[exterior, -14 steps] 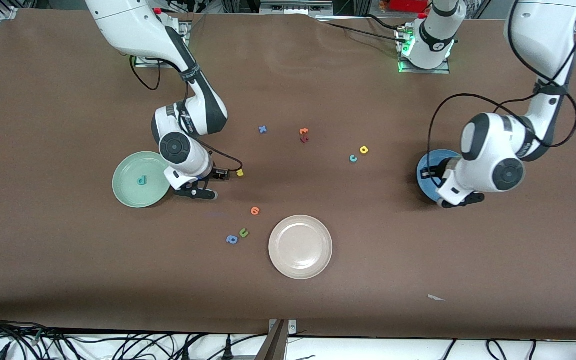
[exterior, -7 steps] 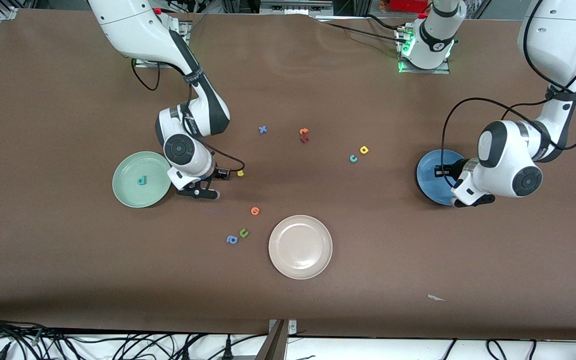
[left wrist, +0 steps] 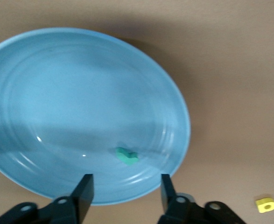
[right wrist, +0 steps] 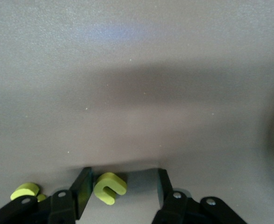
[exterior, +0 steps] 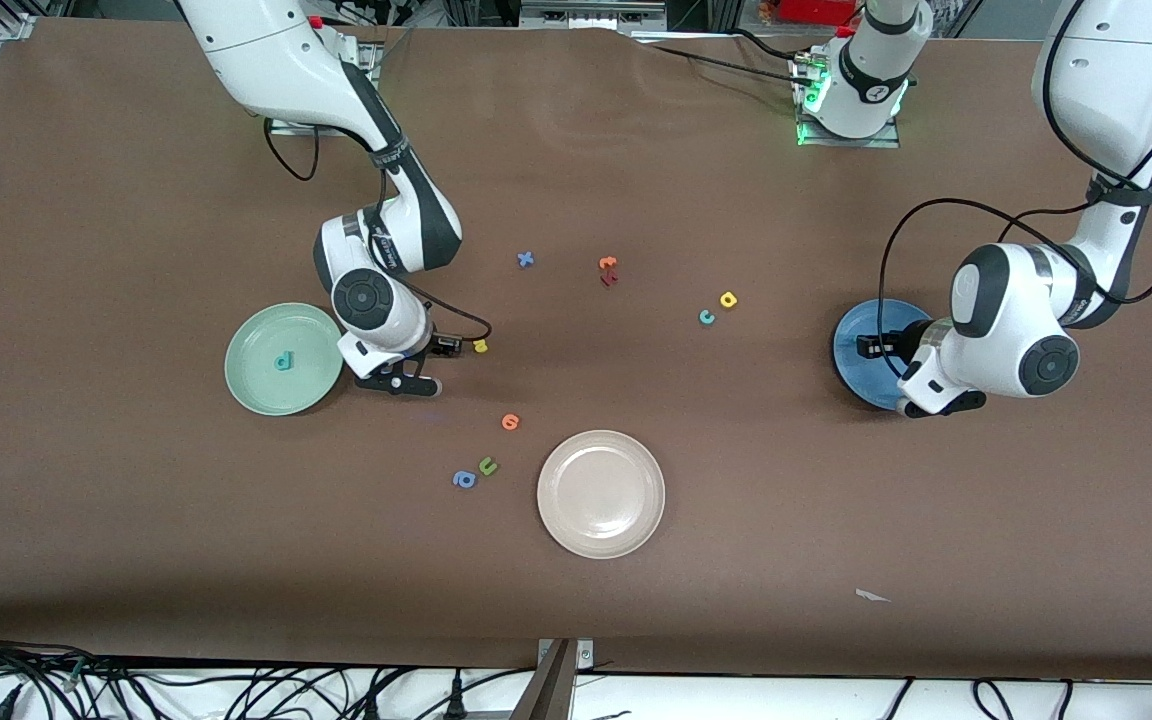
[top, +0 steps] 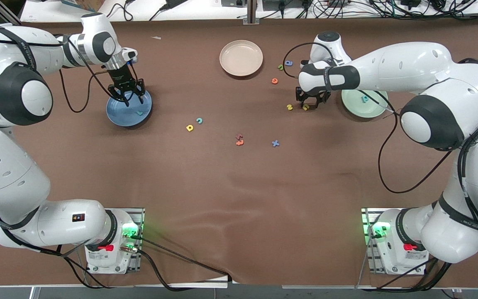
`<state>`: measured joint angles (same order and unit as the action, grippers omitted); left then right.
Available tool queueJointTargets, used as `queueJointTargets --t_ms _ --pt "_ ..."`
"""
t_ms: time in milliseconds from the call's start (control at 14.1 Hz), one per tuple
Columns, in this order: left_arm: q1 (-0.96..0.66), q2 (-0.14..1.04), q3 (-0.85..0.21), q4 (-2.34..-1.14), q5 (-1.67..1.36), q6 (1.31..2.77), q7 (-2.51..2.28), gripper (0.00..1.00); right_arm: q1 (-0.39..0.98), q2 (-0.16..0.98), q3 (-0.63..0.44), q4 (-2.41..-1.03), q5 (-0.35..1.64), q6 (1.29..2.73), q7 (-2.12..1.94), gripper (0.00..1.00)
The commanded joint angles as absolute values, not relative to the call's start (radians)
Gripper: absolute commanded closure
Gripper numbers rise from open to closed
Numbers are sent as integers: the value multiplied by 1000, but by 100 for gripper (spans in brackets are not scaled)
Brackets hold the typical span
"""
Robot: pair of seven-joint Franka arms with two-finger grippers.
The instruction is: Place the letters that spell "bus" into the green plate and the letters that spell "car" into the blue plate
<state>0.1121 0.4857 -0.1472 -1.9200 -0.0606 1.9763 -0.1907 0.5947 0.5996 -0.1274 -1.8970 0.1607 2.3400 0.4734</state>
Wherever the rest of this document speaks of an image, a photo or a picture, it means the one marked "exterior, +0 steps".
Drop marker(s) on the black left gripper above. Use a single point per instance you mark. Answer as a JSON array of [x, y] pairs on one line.
[[900, 345]]

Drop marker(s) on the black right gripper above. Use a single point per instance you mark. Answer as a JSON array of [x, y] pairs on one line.
[[435, 344]]

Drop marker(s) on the yellow foam letter o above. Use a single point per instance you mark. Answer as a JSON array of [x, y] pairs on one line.
[[728, 300]]

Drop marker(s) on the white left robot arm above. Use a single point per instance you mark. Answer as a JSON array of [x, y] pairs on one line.
[[1006, 330]]

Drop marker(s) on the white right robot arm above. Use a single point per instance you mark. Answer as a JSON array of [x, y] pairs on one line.
[[276, 60]]

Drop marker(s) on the blue plate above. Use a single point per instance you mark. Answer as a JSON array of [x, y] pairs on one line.
[[856, 375]]

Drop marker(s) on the green foam letter u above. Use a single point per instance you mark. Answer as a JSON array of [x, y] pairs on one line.
[[488, 467]]

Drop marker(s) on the blue foam letter a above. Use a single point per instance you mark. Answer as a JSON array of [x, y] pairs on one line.
[[464, 481]]

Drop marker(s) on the pale green plate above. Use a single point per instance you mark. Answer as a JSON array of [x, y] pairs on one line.
[[266, 385]]

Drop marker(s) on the brown paper table cover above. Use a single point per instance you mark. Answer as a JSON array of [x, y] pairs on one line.
[[736, 500]]

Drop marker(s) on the beige plate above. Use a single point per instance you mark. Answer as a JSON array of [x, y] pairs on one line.
[[601, 495]]

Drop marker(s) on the white paper scrap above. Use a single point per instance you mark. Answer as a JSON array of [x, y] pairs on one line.
[[871, 596]]

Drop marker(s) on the red box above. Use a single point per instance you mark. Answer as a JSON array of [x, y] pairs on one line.
[[816, 10]]

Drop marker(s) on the black power plug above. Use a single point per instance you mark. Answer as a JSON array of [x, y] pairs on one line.
[[371, 708], [456, 700]]

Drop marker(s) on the grey metal box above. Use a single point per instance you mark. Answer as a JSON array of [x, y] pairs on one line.
[[586, 15]]

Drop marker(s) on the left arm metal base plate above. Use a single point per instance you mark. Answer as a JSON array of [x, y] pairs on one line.
[[876, 143]]

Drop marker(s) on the grey metal beam with bracket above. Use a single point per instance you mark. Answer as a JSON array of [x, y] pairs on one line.
[[551, 690]]

